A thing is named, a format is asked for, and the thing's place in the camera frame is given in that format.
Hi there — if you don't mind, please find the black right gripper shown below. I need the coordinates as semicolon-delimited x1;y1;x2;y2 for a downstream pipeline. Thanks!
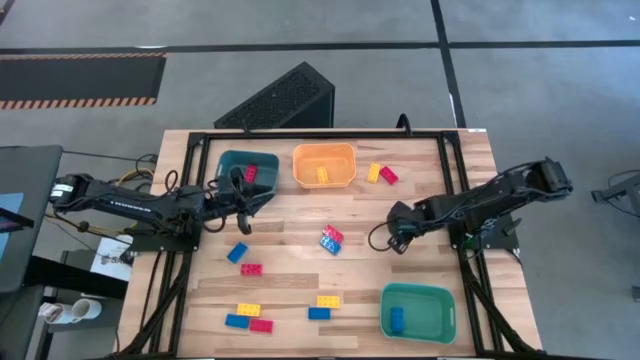
386;198;432;255

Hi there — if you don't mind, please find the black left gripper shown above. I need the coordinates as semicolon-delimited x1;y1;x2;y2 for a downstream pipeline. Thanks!
215;167;278;236

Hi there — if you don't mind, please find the dark teal plastic bin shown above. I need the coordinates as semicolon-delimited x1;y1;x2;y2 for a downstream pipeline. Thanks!
214;149;281;200

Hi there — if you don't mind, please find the orange plastic bin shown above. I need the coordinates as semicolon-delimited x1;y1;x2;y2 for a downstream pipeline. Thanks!
291;142;358;190

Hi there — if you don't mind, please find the green plastic bin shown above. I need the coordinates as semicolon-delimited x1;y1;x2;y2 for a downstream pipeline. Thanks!
379;282;458;346

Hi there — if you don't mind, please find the black mesh computer case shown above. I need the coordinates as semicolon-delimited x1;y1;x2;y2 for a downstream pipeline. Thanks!
213;61;336;130

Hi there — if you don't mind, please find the white printed paper sheet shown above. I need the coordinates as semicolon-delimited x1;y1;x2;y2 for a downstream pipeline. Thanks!
89;234;135;282

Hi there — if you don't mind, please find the white cup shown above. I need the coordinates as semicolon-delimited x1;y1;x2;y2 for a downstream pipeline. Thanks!
71;298;103;324

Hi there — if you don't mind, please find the black equipment cart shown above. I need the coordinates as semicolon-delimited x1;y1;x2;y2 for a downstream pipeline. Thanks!
22;249;129;360

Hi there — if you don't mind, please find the black hazard-striped floor mat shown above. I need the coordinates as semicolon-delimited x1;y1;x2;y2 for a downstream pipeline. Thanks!
0;52;168;111

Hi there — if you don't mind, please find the dark grey side table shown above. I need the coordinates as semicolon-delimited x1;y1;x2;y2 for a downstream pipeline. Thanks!
0;144;64;295

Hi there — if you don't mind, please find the grey metal stand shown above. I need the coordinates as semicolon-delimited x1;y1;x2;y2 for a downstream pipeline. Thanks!
591;169;640;219

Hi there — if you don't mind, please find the black tablet device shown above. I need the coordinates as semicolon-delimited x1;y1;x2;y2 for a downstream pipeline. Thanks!
0;207;36;235

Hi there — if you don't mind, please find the blue lit screen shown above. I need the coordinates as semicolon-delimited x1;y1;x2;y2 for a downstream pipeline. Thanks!
0;192;25;256

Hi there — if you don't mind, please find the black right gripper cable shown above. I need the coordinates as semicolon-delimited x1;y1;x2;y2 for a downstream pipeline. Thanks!
367;219;401;253

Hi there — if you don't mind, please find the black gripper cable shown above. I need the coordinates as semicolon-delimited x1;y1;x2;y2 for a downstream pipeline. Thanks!
367;219;401;253
202;212;229;235

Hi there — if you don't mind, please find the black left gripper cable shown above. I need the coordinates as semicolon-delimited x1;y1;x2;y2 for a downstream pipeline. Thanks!
202;212;229;235

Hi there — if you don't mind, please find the black aluminium table frame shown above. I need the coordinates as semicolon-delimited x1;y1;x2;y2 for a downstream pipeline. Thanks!
117;128;541;360

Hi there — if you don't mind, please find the yellow cable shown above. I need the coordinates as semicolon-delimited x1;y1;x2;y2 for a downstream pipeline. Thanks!
117;167;156;189

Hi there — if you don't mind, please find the thin black floor cable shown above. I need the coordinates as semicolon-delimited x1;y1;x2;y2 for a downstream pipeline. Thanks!
62;149;161;174

